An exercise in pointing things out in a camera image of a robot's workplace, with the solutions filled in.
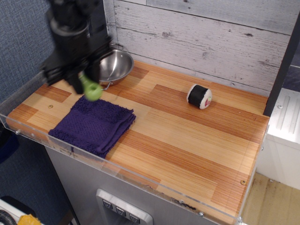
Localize folded purple towel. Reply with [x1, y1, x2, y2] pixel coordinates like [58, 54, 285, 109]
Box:
[49, 96, 136, 158]

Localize yellow and black object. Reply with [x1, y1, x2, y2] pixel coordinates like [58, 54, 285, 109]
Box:
[17, 214, 42, 225]

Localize grey spatula with green handle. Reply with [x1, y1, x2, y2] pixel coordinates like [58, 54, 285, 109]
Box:
[79, 73, 103, 101]

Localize silver dispenser panel with buttons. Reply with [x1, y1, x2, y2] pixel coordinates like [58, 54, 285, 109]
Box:
[96, 188, 153, 225]

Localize plush sushi roll toy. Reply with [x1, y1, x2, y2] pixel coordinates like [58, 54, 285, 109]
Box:
[186, 84, 212, 110]

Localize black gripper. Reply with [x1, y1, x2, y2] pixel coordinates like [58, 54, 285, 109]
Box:
[41, 23, 111, 94]

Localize black cable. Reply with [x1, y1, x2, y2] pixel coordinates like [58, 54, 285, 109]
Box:
[0, 210, 15, 225]

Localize clear acrylic guard rail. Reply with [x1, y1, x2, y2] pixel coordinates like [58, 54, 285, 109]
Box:
[0, 35, 270, 225]

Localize white ribbed side cabinet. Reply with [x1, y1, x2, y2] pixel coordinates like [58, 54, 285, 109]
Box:
[256, 88, 300, 189]

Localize dark vertical corner post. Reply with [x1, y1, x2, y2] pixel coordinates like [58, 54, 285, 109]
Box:
[88, 0, 111, 49]

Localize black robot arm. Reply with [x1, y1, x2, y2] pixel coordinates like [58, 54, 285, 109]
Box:
[40, 0, 112, 101]

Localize stainless steel bowl with handles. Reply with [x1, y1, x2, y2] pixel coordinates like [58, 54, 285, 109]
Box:
[99, 43, 134, 90]

